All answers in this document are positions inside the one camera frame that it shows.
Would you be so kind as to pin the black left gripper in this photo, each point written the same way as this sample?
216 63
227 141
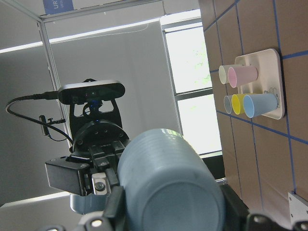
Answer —
98 142

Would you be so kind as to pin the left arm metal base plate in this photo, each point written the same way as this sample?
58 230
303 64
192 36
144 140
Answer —
298 208

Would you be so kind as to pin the light blue plastic cup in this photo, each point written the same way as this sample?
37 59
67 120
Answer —
167 185

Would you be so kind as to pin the cream rectangular serving tray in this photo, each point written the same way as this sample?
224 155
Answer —
268 65

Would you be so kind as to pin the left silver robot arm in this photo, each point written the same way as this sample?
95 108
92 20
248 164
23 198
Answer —
97 200

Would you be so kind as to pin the pink plastic cup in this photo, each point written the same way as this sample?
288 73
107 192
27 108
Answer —
241 75

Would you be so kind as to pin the pale green plastic cup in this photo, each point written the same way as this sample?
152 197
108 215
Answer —
223 72

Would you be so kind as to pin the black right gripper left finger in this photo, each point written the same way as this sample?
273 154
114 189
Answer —
115 206

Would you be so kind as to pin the yellow plastic cup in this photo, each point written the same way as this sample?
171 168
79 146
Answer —
237 102

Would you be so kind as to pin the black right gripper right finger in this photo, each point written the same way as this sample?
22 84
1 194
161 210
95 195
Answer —
236 210

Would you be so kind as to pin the grey plastic cup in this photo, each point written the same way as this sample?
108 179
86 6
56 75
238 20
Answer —
228 104

